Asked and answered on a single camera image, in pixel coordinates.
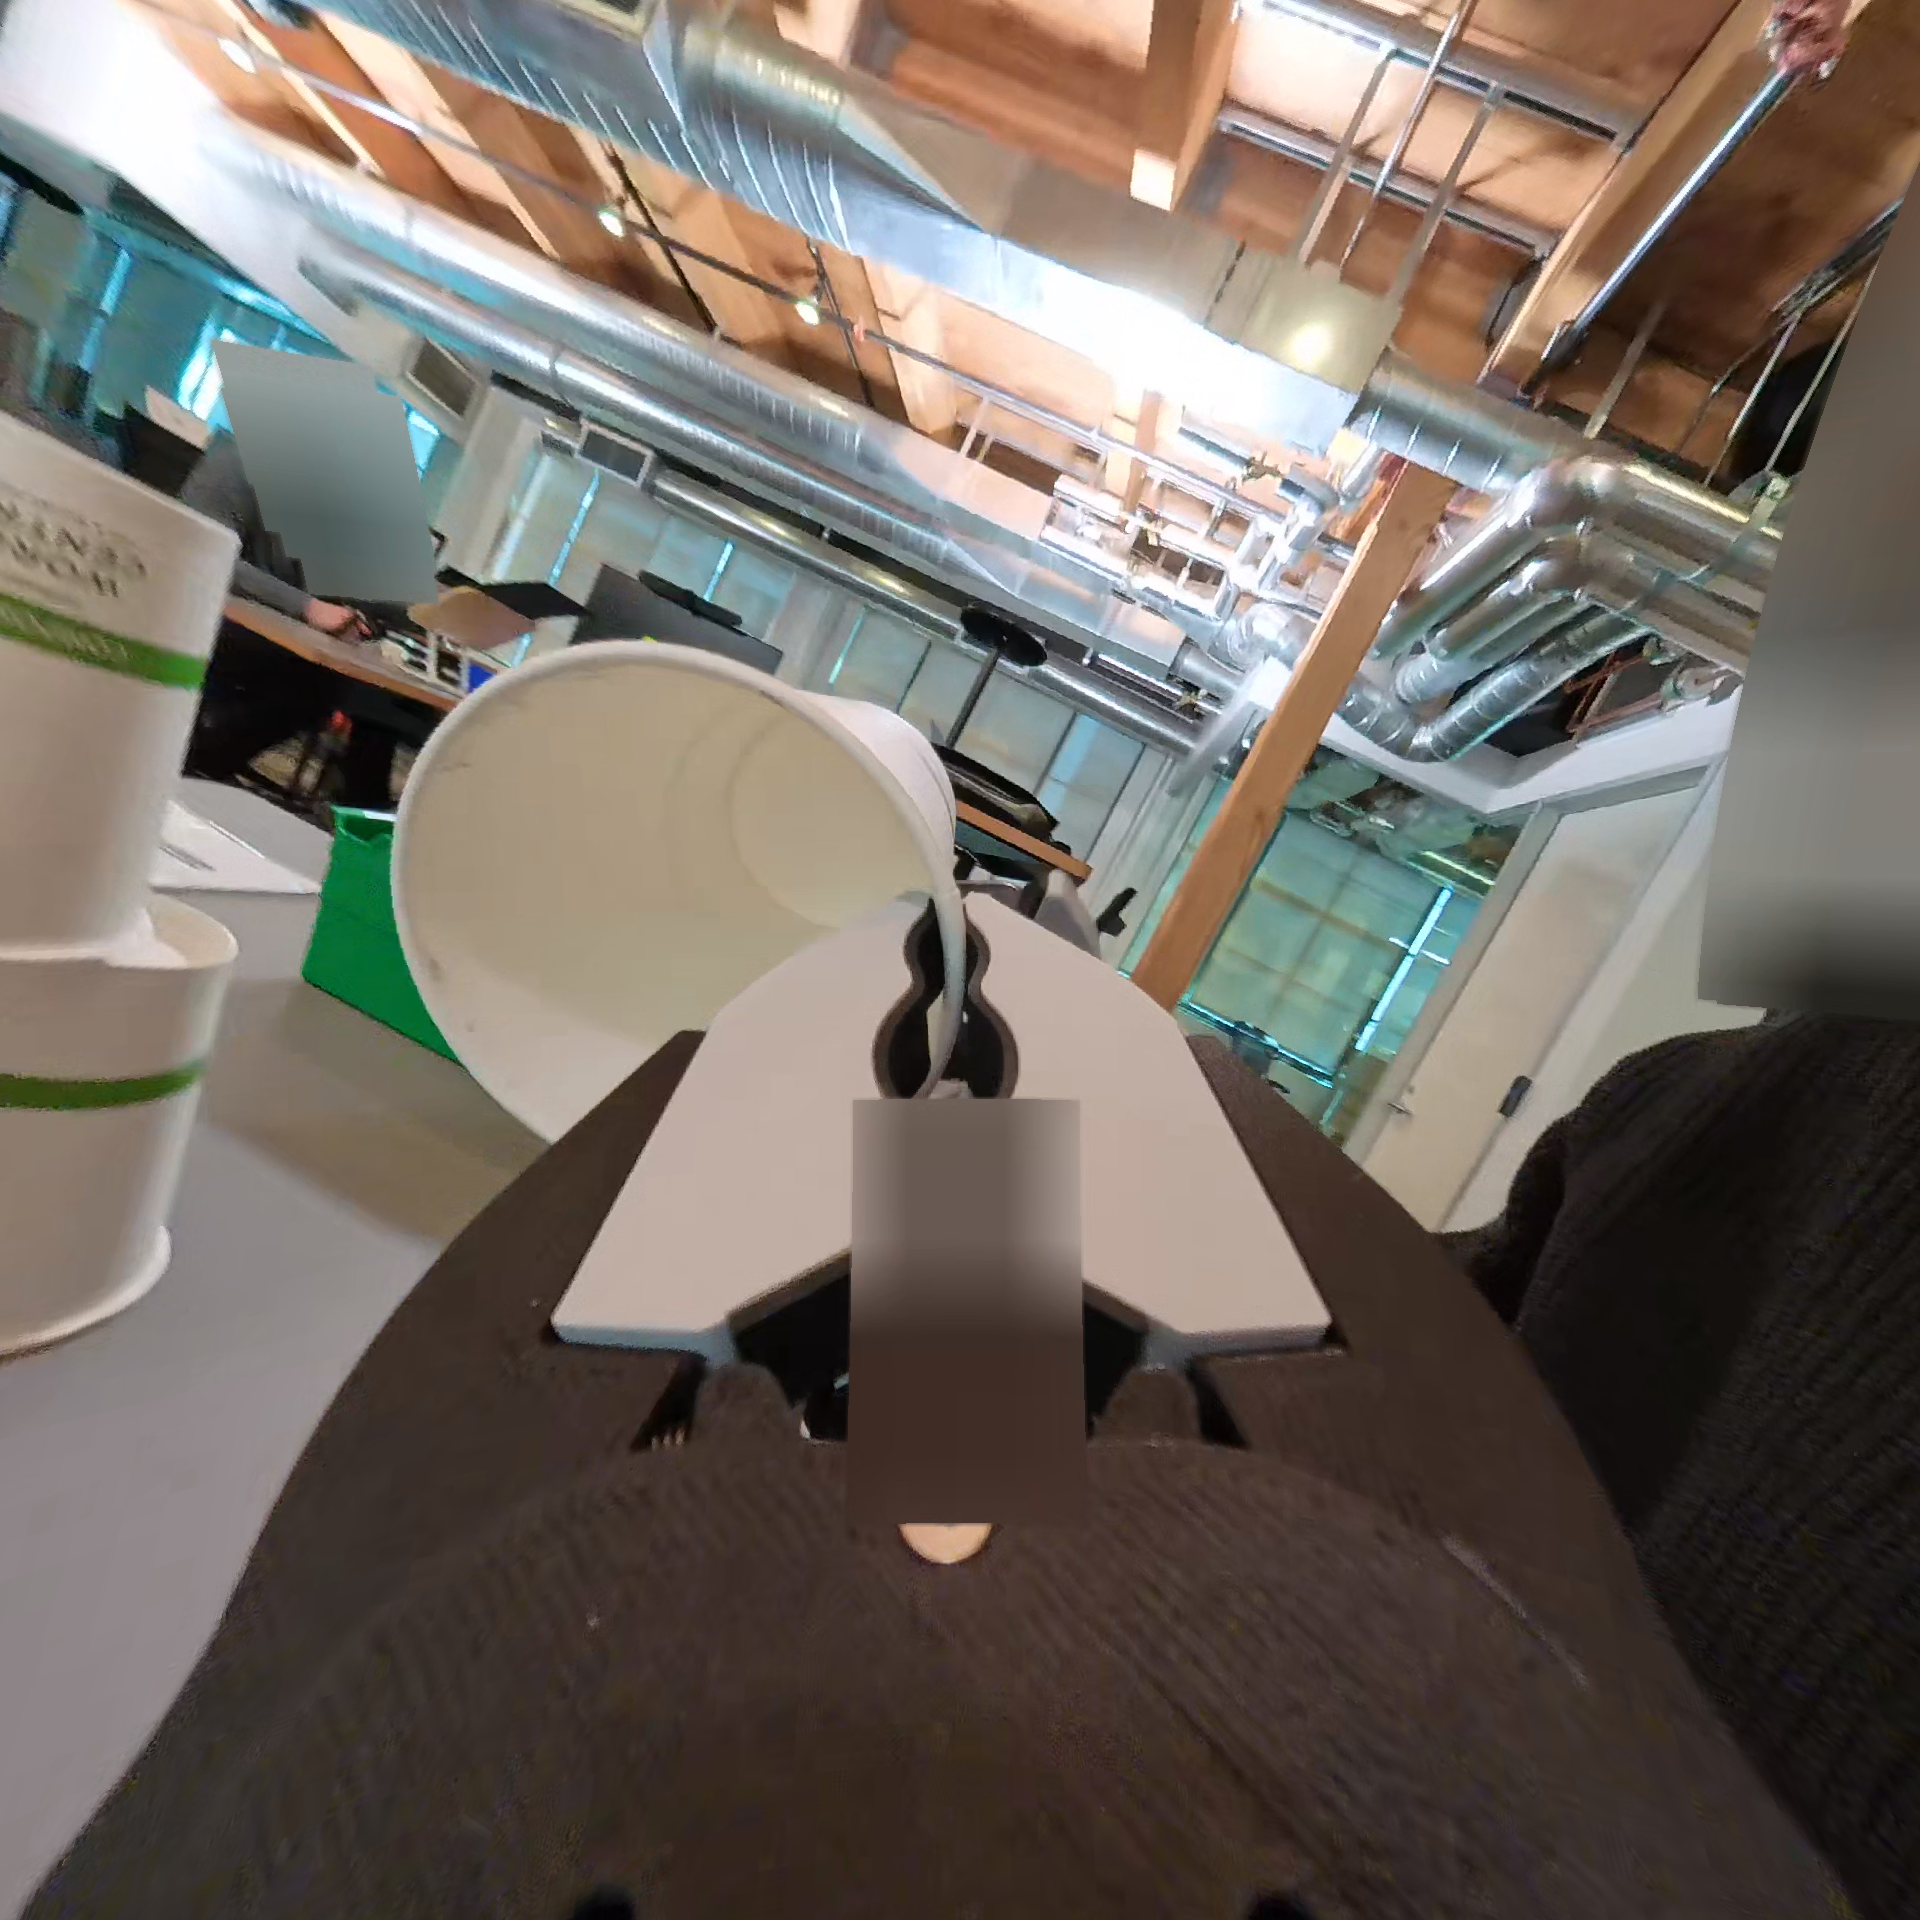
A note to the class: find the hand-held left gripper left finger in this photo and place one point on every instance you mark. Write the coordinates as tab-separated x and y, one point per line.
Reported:
720	1185

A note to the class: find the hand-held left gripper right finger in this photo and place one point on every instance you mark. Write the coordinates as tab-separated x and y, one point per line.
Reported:
1184	1201

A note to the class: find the white paper cup green band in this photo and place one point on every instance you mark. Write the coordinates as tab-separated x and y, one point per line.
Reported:
600	839
76	750
76	1201

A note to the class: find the grey desk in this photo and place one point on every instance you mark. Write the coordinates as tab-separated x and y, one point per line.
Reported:
224	1425

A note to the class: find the white door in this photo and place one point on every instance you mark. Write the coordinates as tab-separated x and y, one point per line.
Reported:
1516	1049

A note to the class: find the green plastic bin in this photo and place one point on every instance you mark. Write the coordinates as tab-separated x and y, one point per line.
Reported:
352	931

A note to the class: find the person's black sweater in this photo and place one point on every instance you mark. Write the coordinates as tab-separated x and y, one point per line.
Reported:
1770	1349

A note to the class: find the wood edged table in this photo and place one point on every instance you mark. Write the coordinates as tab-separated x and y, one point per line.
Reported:
376	671

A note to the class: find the silver pipe bundle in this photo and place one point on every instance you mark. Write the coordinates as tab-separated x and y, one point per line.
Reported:
1576	557

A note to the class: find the wooden ceiling post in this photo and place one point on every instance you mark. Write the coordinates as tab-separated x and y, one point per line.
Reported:
1289	720

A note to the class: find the spiral silver air duct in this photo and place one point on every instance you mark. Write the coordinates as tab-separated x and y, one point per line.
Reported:
674	405

